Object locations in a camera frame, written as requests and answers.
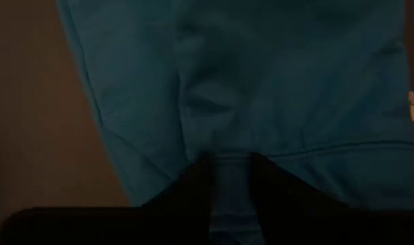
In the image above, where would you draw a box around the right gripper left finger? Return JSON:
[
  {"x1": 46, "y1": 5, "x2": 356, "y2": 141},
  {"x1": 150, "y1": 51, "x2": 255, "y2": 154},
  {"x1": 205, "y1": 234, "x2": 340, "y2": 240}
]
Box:
[{"x1": 142, "y1": 153, "x2": 215, "y2": 245}]

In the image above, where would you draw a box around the bright blue garment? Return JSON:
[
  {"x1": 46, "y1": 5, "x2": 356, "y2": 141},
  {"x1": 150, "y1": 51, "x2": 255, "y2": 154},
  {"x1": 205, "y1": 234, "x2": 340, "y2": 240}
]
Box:
[{"x1": 55, "y1": 0, "x2": 414, "y2": 245}]

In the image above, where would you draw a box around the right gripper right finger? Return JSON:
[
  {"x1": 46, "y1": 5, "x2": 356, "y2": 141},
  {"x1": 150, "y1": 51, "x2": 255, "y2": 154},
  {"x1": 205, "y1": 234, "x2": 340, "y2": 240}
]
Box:
[{"x1": 251, "y1": 153, "x2": 347, "y2": 245}]

